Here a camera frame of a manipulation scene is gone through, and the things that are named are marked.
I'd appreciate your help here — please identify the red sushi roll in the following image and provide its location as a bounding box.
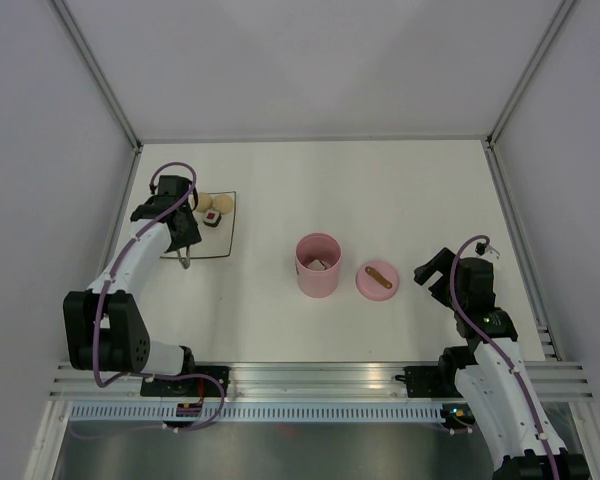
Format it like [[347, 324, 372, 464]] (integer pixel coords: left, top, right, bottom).
[[202, 209, 222, 228]]

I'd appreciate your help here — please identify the beige round bun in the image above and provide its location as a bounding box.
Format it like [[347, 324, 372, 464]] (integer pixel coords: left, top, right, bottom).
[[194, 192, 213, 213], [212, 194, 234, 215]]

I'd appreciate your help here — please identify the white sushi roll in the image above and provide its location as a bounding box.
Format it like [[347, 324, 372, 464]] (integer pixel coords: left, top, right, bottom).
[[305, 259, 330, 272]]

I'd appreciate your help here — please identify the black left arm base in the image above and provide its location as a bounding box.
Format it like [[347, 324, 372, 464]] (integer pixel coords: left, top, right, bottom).
[[140, 364, 231, 398]]

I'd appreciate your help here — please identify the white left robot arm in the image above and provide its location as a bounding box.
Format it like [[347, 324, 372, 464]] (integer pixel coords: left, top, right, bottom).
[[63, 175, 201, 396]]

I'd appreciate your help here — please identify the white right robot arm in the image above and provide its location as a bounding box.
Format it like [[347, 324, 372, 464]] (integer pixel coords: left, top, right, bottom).
[[414, 248, 591, 479]]

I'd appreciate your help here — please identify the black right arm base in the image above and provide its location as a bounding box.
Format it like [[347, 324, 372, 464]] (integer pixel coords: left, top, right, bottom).
[[404, 365, 459, 399]]

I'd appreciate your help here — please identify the pink cylindrical lunch container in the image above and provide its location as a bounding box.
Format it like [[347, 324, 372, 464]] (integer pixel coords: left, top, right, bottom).
[[295, 233, 342, 298]]

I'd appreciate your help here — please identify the white square plate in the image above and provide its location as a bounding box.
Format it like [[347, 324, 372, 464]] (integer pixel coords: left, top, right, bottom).
[[190, 191, 237, 260]]

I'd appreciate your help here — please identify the pink round lid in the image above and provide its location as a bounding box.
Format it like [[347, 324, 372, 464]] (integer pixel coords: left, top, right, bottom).
[[355, 260, 400, 301]]

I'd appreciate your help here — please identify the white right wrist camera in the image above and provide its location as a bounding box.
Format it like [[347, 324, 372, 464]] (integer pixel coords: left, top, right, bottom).
[[476, 243, 501, 265]]

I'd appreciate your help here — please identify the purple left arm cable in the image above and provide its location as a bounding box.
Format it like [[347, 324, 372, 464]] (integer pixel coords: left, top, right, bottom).
[[92, 161, 200, 390]]

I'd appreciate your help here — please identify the tan leather lid strap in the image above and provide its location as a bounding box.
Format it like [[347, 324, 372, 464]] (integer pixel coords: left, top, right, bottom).
[[364, 267, 394, 291]]

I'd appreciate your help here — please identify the right aluminium frame post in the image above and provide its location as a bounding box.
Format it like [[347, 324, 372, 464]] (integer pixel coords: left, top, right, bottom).
[[484, 0, 579, 149]]

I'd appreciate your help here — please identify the aluminium frame post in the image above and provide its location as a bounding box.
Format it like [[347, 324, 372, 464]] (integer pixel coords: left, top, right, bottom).
[[49, 0, 144, 153], [484, 0, 579, 149]]

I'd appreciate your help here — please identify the aluminium rail beam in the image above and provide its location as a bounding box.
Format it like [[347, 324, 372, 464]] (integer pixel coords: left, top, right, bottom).
[[49, 361, 593, 402]]

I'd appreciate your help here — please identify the left aluminium frame post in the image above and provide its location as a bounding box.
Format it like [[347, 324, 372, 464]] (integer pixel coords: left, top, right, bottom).
[[49, 0, 144, 153]]

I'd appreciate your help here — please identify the white slotted cable duct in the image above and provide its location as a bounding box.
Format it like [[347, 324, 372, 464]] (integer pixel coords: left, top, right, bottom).
[[71, 401, 443, 423]]

